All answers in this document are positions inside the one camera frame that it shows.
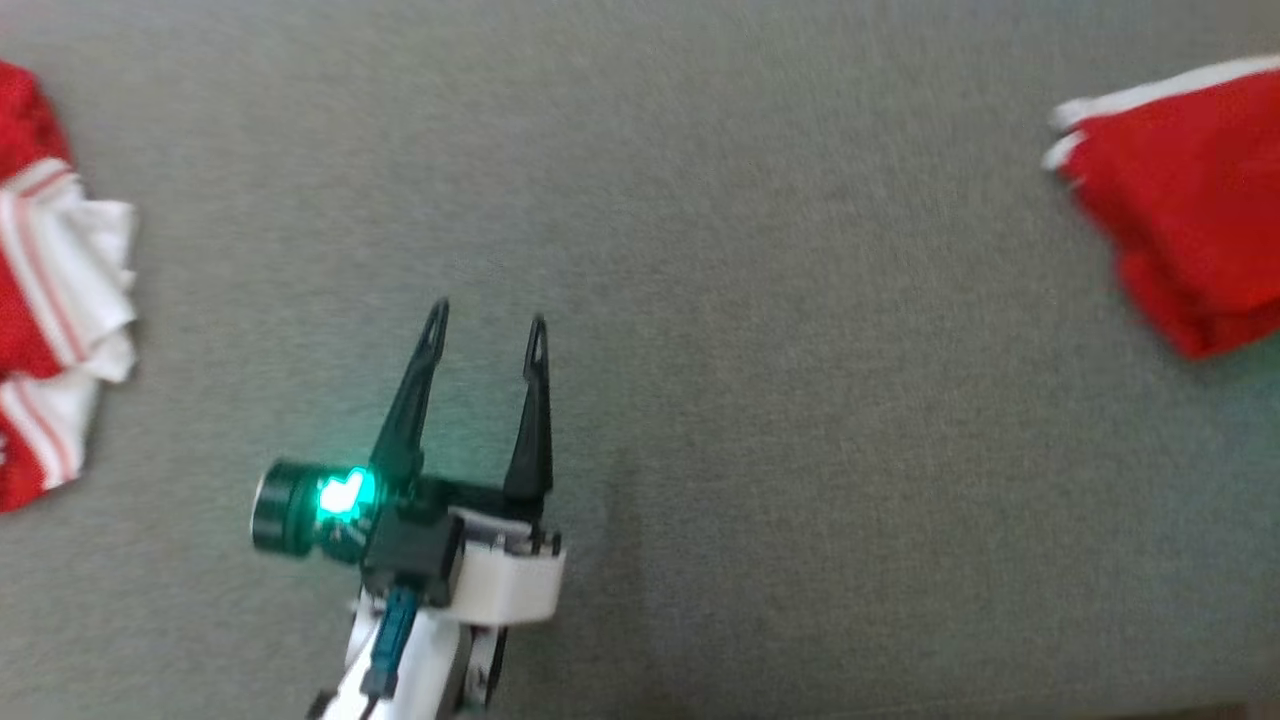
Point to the red garment with white stripes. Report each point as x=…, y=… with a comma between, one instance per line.
x=1190, y=220

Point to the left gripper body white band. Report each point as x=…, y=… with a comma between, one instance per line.
x=510, y=580

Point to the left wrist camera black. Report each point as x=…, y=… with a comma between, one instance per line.
x=290, y=510

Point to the grey fabric sofa seat cushion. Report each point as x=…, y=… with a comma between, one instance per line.
x=800, y=450

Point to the red shirt with white sleeves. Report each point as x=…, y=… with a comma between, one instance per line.
x=70, y=260

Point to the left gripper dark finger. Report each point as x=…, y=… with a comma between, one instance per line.
x=532, y=440
x=410, y=420

